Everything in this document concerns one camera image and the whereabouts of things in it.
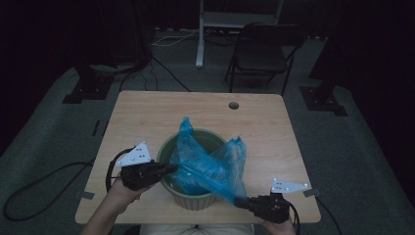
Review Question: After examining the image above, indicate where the white floor cable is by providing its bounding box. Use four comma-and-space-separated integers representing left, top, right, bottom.
151, 28, 201, 48

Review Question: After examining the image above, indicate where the black pole with round base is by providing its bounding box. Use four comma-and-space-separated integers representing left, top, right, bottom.
89, 0, 154, 74

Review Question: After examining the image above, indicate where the white metal stand frame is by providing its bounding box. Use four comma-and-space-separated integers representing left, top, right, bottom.
195, 0, 286, 69

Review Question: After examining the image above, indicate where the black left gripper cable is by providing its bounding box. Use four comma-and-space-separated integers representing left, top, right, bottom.
2, 146, 136, 223

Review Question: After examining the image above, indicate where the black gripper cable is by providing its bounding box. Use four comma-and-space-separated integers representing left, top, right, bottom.
2, 146, 136, 223
286, 195, 343, 235

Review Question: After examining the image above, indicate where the person's right hand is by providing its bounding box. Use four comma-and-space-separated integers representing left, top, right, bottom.
255, 216, 298, 235

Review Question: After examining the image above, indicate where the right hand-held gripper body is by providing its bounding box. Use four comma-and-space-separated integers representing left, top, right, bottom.
250, 177, 311, 225

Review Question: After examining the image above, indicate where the black folding chair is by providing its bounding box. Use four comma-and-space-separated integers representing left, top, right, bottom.
223, 22, 308, 97

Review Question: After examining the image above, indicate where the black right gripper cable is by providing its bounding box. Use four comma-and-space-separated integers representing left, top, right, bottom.
286, 195, 343, 235

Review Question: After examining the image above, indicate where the black stand with square base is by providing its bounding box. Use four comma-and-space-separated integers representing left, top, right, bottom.
62, 63, 115, 106
299, 32, 349, 118

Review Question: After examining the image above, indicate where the blue plastic bag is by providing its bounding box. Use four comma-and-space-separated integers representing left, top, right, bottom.
167, 116, 249, 206

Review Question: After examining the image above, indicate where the person's left hand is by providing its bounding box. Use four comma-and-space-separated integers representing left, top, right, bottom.
107, 176, 156, 211

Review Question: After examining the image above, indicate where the black floor cable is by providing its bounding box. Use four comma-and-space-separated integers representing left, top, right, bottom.
118, 56, 192, 93

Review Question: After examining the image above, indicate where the green plastic bin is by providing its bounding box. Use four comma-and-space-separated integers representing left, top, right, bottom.
156, 128, 227, 212

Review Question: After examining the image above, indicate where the person's light clothing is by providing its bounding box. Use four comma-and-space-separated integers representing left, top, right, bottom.
139, 223, 255, 235

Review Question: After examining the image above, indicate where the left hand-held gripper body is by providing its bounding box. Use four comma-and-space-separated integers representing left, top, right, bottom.
115, 140, 165, 192

